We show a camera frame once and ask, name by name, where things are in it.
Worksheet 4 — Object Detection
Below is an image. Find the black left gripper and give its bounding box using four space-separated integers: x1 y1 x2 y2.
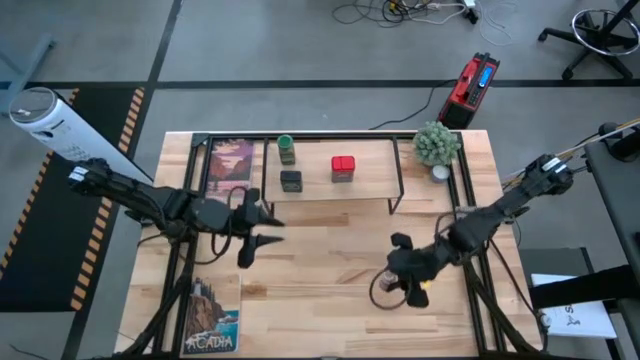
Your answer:
191 188 287 269

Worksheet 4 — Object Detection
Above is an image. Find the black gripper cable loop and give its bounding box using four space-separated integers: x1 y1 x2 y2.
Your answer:
209 185 252 267
368 267 412 312

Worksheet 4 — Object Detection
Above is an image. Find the white paper sheet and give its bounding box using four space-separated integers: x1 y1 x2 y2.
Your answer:
530 272 619 341

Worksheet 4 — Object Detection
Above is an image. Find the black yellow striped floor mat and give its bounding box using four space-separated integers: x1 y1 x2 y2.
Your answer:
0 87 147 314

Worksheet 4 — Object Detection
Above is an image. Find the glass spice jar green lid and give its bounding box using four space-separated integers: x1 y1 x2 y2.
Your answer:
276 133 297 167

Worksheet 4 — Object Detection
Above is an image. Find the black office chair chrome ring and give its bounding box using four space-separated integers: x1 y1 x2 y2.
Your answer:
537 0 640 82

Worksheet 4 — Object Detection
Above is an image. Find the red portable power station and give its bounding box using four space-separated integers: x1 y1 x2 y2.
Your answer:
437 51 501 131

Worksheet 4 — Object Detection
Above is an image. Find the wooden shelf black metal frame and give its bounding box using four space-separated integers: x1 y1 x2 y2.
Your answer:
259 132 406 216

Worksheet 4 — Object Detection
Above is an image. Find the black power cable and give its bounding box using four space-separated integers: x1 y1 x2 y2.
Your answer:
368 79 459 132

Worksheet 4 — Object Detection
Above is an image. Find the sunset landscape poster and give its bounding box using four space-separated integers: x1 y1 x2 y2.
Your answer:
204 138 257 206

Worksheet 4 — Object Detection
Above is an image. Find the black aluminium table frame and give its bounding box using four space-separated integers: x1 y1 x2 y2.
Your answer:
119 130 547 360

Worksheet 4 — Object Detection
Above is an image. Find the white cylindrical air purifier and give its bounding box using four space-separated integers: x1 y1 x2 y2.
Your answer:
8 86 154 187

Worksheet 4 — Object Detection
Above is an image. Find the grey desk leg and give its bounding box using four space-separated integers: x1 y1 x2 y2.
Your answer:
0 32 57 117

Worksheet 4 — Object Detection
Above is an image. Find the red smoked paprika tin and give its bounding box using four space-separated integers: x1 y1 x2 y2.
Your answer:
330 155 357 184

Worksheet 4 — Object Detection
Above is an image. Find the black side table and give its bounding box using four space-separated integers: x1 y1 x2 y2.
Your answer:
519 122 640 360

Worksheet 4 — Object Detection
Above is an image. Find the dark green black pepper tin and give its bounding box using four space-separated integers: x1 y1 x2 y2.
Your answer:
279 169 304 194

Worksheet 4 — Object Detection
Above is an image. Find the tangle of floor cables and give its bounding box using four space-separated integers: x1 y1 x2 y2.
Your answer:
331 0 464 26

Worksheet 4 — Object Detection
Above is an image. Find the Acadia lighthouse poster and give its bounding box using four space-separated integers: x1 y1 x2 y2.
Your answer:
181 273 243 357

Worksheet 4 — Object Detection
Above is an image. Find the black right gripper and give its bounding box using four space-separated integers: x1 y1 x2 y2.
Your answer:
387 231 444 310

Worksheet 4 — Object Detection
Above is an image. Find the yellow white cable bundle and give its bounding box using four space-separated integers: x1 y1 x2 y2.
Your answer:
549 117 640 162

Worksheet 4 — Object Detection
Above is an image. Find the green artificial potted plant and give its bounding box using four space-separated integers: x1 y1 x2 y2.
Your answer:
412 120 462 169

